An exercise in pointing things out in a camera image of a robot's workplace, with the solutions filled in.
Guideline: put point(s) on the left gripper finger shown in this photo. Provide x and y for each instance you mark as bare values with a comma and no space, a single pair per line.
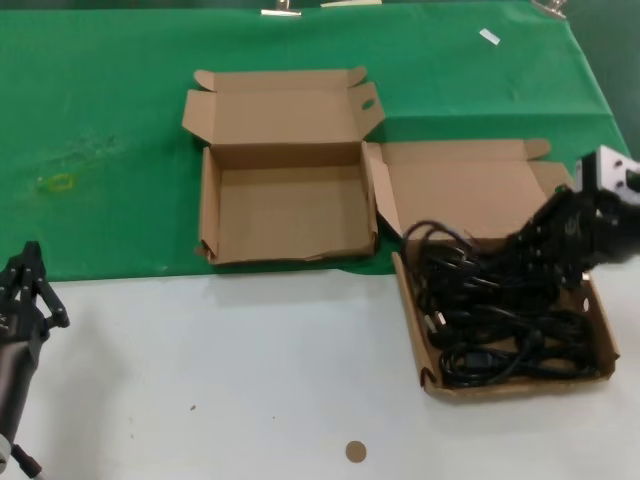
55,310
27,275

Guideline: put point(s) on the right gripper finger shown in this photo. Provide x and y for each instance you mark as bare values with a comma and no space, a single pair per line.
545,220
565,265

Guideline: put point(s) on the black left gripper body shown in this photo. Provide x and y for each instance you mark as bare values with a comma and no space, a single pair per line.
20,325

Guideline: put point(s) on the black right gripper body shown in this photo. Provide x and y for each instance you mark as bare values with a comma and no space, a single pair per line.
600,230

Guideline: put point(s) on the cardboard box round lid hole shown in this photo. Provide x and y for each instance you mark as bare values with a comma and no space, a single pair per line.
460,190

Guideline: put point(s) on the empty open cardboard box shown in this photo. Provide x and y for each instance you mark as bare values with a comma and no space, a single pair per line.
295,210

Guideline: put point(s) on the yellow rubber band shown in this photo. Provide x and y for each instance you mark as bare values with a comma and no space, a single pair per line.
51,185

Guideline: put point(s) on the green table cloth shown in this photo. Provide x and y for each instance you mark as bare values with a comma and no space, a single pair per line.
100,100

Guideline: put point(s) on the white tape piece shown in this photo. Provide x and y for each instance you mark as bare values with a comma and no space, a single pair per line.
490,37

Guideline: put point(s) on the brown round sticker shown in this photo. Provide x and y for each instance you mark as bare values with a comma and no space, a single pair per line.
356,452

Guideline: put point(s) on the beige strip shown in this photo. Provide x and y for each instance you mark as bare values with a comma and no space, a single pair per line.
350,3

